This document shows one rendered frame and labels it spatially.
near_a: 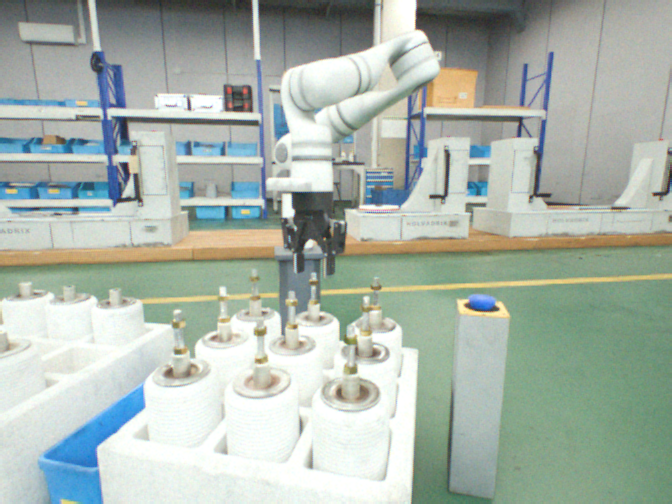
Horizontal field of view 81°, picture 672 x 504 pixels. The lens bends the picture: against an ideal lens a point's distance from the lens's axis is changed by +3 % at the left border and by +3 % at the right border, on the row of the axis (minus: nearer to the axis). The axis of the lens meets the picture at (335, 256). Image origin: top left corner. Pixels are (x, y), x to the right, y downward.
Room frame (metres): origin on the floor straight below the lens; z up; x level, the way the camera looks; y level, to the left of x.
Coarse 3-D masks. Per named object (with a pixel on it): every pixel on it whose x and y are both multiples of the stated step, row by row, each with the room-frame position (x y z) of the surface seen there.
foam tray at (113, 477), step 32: (416, 352) 0.71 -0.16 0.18; (416, 384) 0.63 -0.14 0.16; (224, 416) 0.54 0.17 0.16; (128, 448) 0.43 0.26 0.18; (160, 448) 0.43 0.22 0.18; (224, 448) 0.46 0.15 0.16; (128, 480) 0.43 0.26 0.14; (160, 480) 0.42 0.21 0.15; (192, 480) 0.41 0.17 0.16; (224, 480) 0.40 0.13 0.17; (256, 480) 0.39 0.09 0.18; (288, 480) 0.38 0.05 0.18; (320, 480) 0.38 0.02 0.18; (352, 480) 0.38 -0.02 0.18; (384, 480) 0.38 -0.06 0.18
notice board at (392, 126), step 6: (384, 120) 6.97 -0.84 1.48; (390, 120) 6.98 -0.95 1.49; (396, 120) 7.00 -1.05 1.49; (402, 120) 7.02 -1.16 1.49; (384, 126) 6.97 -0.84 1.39; (390, 126) 6.98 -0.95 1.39; (396, 126) 7.00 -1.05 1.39; (402, 126) 7.02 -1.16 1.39; (384, 132) 6.97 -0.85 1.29; (390, 132) 6.98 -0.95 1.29; (396, 132) 7.00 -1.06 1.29; (402, 132) 7.02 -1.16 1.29
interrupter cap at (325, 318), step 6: (306, 312) 0.73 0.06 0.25; (324, 312) 0.73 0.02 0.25; (300, 318) 0.70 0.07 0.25; (306, 318) 0.70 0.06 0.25; (324, 318) 0.70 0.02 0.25; (330, 318) 0.70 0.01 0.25; (300, 324) 0.67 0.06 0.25; (306, 324) 0.67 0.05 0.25; (312, 324) 0.66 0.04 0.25; (318, 324) 0.67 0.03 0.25; (324, 324) 0.67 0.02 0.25
